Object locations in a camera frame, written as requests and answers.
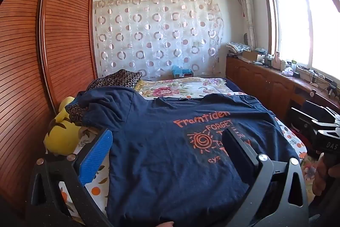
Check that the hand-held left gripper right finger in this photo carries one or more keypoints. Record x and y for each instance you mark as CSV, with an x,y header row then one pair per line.
x,y
239,152

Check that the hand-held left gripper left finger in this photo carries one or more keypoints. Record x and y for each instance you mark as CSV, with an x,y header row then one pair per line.
x,y
97,156

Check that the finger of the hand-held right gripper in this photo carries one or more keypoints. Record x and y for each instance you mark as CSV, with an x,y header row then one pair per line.
x,y
302,120
317,110

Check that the navy printed t-shirt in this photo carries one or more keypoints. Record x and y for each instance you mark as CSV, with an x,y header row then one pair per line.
x,y
159,163

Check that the person's right hand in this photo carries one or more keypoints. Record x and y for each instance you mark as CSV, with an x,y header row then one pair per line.
x,y
322,176

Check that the orange-print bed sheet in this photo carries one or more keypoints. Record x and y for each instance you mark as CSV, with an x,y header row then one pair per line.
x,y
103,179

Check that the yellow plush toy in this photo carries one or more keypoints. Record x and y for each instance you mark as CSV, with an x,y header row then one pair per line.
x,y
61,136

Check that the white crumpled tissue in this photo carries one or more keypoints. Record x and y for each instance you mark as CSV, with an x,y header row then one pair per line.
x,y
287,72

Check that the pink bottle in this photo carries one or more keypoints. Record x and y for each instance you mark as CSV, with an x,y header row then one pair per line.
x,y
277,60

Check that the brown wooden cabinet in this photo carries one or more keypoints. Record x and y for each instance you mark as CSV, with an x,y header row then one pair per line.
x,y
255,78

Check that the navy bed sheet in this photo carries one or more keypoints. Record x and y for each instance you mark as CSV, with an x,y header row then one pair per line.
x,y
233,84

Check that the gold patterned pillow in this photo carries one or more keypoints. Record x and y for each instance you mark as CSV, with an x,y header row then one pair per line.
x,y
139,85

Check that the cardboard box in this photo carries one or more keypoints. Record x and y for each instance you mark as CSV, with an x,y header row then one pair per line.
x,y
251,55

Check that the wooden-framed window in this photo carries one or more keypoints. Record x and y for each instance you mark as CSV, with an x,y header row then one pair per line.
x,y
292,25

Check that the blue box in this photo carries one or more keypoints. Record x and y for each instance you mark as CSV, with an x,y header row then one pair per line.
x,y
182,72

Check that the stack of folded fabrics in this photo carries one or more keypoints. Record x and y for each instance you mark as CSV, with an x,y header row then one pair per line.
x,y
236,46

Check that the wooden headboard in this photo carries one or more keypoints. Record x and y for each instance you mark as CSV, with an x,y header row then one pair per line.
x,y
26,56

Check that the white window curtain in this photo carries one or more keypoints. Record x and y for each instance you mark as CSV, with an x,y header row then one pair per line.
x,y
247,9

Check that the white circle-patterned curtain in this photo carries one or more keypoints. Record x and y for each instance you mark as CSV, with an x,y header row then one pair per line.
x,y
159,43

